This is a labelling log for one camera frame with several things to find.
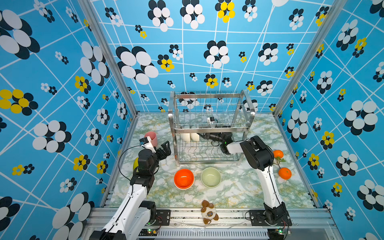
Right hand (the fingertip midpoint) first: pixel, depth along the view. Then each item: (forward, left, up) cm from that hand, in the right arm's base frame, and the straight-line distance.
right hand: (197, 131), depth 92 cm
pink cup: (-2, +28, -4) cm, 28 cm away
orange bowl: (-26, +7, -11) cm, 29 cm away
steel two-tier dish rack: (+19, -2, -14) cm, 23 cm away
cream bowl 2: (-3, +1, -2) cm, 4 cm away
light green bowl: (-23, -8, -14) cm, 28 cm away
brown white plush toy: (-42, -6, -11) cm, 44 cm away
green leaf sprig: (-13, -51, -13) cm, 54 cm away
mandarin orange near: (-22, -51, -11) cm, 56 cm away
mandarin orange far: (-9, -50, -10) cm, 52 cm away
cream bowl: (-3, +7, -2) cm, 8 cm away
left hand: (-11, +18, +4) cm, 22 cm away
